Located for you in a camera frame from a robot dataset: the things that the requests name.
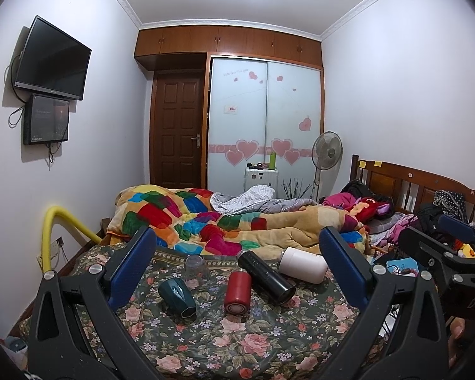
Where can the brown wooden door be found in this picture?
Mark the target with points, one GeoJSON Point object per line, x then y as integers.
{"type": "Point", "coordinates": [175, 129]}

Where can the standing electric fan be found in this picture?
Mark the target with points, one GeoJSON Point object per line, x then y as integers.
{"type": "Point", "coordinates": [325, 154]}

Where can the colourful patchwork blanket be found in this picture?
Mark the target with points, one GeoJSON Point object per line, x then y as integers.
{"type": "Point", "coordinates": [184, 220]}

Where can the red plush toy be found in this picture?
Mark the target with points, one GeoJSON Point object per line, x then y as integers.
{"type": "Point", "coordinates": [366, 209]}

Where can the white small cabinet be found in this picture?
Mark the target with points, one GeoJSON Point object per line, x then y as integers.
{"type": "Point", "coordinates": [266, 177]}

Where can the white thermos cup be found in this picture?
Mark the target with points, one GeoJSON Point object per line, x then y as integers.
{"type": "Point", "coordinates": [303, 265]}

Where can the small wall mounted screen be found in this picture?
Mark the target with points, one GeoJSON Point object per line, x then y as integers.
{"type": "Point", "coordinates": [45, 120]}

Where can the red thermos cup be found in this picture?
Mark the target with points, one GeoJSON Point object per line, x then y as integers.
{"type": "Point", "coordinates": [238, 293]}

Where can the green bottle on cabinet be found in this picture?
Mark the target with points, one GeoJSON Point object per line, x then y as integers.
{"type": "Point", "coordinates": [272, 161]}

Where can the black thermos bottle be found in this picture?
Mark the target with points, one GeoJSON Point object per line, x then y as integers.
{"type": "Point", "coordinates": [265, 280]}

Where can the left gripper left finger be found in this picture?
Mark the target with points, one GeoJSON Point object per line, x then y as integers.
{"type": "Point", "coordinates": [58, 347]}

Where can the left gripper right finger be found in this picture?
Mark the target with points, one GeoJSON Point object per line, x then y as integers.
{"type": "Point", "coordinates": [417, 347]}

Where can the light blue box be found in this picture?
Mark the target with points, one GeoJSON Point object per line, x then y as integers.
{"type": "Point", "coordinates": [403, 267]}

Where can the grey white crumpled sheet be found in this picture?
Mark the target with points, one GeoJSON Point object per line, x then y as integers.
{"type": "Point", "coordinates": [258, 198]}

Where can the floral green quilt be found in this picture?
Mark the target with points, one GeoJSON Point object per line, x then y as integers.
{"type": "Point", "coordinates": [290, 341]}

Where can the wooden bed headboard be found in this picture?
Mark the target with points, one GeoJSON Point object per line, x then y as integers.
{"type": "Point", "coordinates": [407, 187]}

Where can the yellow padded bed rail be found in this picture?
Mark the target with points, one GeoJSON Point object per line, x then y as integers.
{"type": "Point", "coordinates": [63, 238]}

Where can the wall mounted black television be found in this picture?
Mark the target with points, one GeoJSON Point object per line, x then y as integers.
{"type": "Point", "coordinates": [52, 62]}

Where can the dark green faceted cup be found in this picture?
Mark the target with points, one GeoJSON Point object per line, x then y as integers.
{"type": "Point", "coordinates": [178, 298]}

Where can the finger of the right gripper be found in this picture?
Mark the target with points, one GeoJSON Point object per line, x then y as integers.
{"type": "Point", "coordinates": [458, 229]}
{"type": "Point", "coordinates": [437, 261]}

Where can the clear glass cup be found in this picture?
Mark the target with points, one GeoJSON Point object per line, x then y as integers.
{"type": "Point", "coordinates": [196, 269]}

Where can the yellow plush toy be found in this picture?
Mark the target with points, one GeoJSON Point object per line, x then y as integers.
{"type": "Point", "coordinates": [466, 251]}

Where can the sliding wardrobe with hearts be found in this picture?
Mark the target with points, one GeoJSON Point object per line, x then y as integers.
{"type": "Point", "coordinates": [258, 107]}

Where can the overhead wooden cabinets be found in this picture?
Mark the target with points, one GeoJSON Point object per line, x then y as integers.
{"type": "Point", "coordinates": [186, 46]}

